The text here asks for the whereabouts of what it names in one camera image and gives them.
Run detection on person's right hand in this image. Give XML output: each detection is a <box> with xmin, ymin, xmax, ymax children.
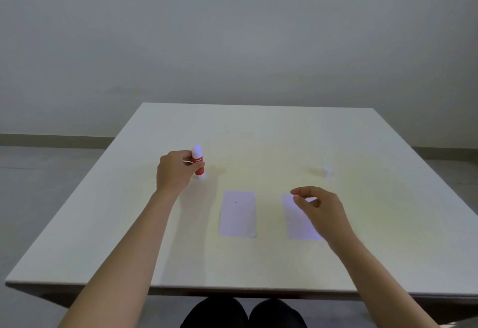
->
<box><xmin>290</xmin><ymin>185</ymin><xmax>356</xmax><ymax>245</ymax></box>

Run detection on person's right leg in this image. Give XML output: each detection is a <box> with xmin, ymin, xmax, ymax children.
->
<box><xmin>248</xmin><ymin>298</ymin><xmax>308</xmax><ymax>328</ymax></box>

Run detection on person's leg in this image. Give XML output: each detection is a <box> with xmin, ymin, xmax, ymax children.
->
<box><xmin>180</xmin><ymin>297</ymin><xmax>249</xmax><ymax>328</ymax></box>
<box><xmin>248</xmin><ymin>298</ymin><xmax>308</xmax><ymax>328</ymax></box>

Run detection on person's right forearm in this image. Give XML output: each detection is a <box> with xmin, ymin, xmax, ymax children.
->
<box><xmin>328</xmin><ymin>232</ymin><xmax>442</xmax><ymax>328</ymax></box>

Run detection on white paper sheet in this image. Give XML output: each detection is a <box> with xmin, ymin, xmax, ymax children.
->
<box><xmin>218</xmin><ymin>190</ymin><xmax>258</xmax><ymax>239</ymax></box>
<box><xmin>282</xmin><ymin>194</ymin><xmax>325</xmax><ymax>242</ymax></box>

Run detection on person's left leg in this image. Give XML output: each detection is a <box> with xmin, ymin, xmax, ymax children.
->
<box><xmin>180</xmin><ymin>297</ymin><xmax>249</xmax><ymax>328</ymax></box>

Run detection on person's left hand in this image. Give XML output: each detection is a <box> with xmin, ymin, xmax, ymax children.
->
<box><xmin>156</xmin><ymin>150</ymin><xmax>206</xmax><ymax>195</ymax></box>

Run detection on person's left forearm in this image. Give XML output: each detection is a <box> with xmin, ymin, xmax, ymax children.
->
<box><xmin>56</xmin><ymin>189</ymin><xmax>180</xmax><ymax>328</ymax></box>

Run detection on red and white glue stick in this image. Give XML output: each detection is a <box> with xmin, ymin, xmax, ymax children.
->
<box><xmin>191</xmin><ymin>145</ymin><xmax>207</xmax><ymax>179</ymax></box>

